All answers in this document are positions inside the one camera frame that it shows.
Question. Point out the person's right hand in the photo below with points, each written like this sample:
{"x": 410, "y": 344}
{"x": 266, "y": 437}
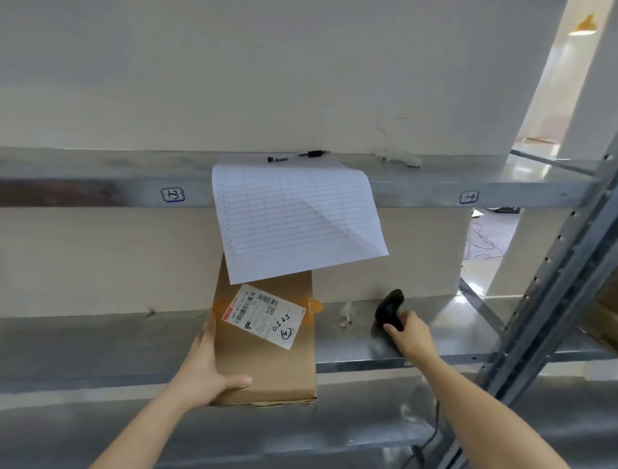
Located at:
{"x": 410, "y": 338}

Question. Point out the person's left hand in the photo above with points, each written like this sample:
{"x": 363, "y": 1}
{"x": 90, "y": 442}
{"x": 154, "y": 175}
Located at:
{"x": 203, "y": 372}

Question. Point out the person's left thumb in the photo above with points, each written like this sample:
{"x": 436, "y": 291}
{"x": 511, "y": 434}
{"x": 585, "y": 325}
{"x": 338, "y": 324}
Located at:
{"x": 235, "y": 382}

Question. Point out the person's right fingers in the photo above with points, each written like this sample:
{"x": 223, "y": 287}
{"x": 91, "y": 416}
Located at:
{"x": 404, "y": 322}

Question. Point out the black barcode scanner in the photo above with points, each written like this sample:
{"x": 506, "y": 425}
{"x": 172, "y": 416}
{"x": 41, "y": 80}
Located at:
{"x": 388, "y": 311}

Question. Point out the brown cardboard parcel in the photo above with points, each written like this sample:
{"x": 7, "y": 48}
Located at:
{"x": 270, "y": 352}

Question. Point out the person's left forearm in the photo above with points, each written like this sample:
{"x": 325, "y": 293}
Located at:
{"x": 145, "y": 425}

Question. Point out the person's right forearm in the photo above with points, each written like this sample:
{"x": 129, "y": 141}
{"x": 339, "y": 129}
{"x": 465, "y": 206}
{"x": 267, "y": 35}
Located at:
{"x": 483, "y": 415}

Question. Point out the clear crumpled plastic scrap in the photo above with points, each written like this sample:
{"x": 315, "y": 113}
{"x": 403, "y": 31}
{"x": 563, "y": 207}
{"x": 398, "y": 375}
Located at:
{"x": 346, "y": 314}

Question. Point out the grey metal shelf rack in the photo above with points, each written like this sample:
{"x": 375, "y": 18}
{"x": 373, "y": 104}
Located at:
{"x": 338, "y": 309}

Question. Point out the white shipping label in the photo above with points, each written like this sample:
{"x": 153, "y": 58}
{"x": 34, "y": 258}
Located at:
{"x": 263, "y": 315}

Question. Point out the small handwritten shelf label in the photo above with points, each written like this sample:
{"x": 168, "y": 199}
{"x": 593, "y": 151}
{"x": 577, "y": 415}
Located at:
{"x": 469, "y": 197}
{"x": 173, "y": 194}

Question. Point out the white lined paper sheet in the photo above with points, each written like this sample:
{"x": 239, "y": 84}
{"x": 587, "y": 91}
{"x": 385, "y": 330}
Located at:
{"x": 294, "y": 217}

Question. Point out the white plastic scrap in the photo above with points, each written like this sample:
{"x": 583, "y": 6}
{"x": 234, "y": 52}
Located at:
{"x": 398, "y": 157}

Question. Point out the black pen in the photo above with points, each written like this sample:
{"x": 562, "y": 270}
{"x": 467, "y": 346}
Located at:
{"x": 313, "y": 153}

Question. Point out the brown cardboard box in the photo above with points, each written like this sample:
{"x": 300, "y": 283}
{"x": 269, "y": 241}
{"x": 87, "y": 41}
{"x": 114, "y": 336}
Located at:
{"x": 601, "y": 314}

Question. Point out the black pen cap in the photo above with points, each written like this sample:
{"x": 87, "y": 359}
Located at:
{"x": 277, "y": 159}

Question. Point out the orange pendant lamp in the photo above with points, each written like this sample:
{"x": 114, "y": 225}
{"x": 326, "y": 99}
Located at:
{"x": 583, "y": 25}

